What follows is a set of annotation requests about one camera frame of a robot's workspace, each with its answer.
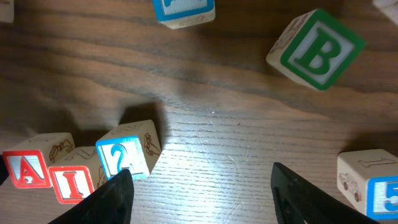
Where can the blue 2 block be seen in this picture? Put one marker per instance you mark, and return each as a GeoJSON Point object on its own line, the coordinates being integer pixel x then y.
{"type": "Point", "coordinates": [131, 146]}

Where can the blue H block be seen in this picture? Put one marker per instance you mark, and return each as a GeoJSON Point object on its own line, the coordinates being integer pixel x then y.
{"type": "Point", "coordinates": [389, 8]}

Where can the red I block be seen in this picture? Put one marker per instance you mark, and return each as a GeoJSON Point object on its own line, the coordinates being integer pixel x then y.
{"type": "Point", "coordinates": [77, 175]}

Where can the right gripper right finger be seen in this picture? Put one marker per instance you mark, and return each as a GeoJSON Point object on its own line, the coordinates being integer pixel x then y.
{"type": "Point", "coordinates": [297, 201]}

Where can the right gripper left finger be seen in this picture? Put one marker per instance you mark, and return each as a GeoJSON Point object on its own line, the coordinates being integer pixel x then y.
{"type": "Point", "coordinates": [109, 204]}

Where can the blue P block centre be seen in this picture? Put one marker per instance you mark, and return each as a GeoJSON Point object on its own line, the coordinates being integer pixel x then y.
{"type": "Point", "coordinates": [177, 14]}

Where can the blue 5 block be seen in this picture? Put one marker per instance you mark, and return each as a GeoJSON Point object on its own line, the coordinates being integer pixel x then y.
{"type": "Point", "coordinates": [368, 179]}

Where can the red A block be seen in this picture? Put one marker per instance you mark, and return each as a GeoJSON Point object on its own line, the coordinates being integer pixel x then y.
{"type": "Point", "coordinates": [28, 162]}

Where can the green B block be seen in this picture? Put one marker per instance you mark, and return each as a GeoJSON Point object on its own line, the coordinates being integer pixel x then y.
{"type": "Point", "coordinates": [315, 49]}

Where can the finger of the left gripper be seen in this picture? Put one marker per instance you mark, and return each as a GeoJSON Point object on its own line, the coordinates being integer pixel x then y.
{"type": "Point", "coordinates": [3, 171]}

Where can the blue D block middle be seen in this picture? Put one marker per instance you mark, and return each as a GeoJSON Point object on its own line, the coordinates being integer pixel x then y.
{"type": "Point", "coordinates": [7, 11]}

